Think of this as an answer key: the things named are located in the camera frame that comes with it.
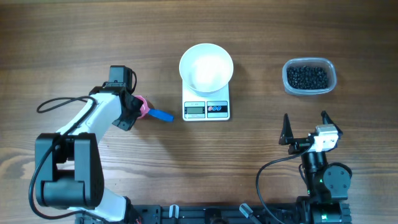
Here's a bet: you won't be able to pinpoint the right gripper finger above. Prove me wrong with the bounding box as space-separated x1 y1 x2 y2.
279 113 294 145
321 111 343 136

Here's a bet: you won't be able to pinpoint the pink scoop blue handle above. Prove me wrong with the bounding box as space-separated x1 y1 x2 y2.
135 95 174 122

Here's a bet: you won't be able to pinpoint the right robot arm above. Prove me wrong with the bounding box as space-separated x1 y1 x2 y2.
279 111 353 223

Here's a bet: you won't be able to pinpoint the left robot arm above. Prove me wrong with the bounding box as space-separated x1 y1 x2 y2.
28 65 143 223

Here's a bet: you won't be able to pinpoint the white digital kitchen scale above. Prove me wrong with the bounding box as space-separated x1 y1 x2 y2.
182 83 231 121

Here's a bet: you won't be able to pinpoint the white ceramic bowl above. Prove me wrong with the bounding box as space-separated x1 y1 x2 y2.
178 43 234 96

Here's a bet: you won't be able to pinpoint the black beans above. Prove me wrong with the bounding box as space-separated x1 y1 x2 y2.
287 65 329 90

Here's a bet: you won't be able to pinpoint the clear plastic container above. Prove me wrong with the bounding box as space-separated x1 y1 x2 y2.
282 57 337 96

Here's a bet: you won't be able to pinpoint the right black camera cable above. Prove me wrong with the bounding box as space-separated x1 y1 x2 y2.
256 136 315 224

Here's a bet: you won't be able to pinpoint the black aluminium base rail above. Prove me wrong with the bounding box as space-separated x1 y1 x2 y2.
130 203 352 224

